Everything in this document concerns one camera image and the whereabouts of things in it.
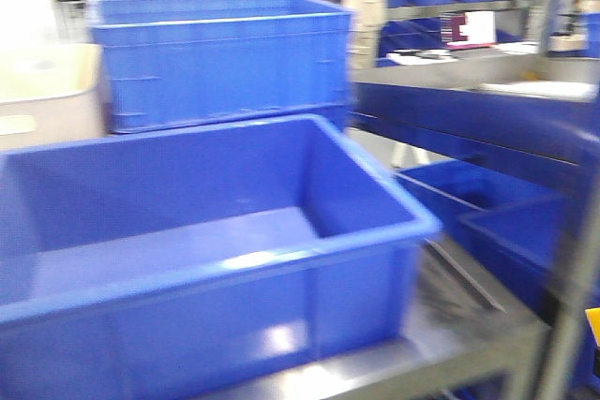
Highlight yellow cube block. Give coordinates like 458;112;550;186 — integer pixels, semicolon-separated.
585;306;600;347

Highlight blue bin on cart top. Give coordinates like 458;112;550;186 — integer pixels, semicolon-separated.
1;115;441;399

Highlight blue bin lower right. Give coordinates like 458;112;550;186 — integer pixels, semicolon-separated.
396;160;575;322

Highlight beige plastic bin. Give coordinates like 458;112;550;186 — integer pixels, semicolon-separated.
1;43;108;151

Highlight large blue crate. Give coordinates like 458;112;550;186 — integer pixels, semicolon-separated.
87;0;352;134

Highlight standing person beige clothes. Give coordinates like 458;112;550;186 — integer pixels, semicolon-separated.
339;0;398;71

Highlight steel wheeled shelf cart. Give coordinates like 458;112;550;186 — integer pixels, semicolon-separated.
211;236;582;399

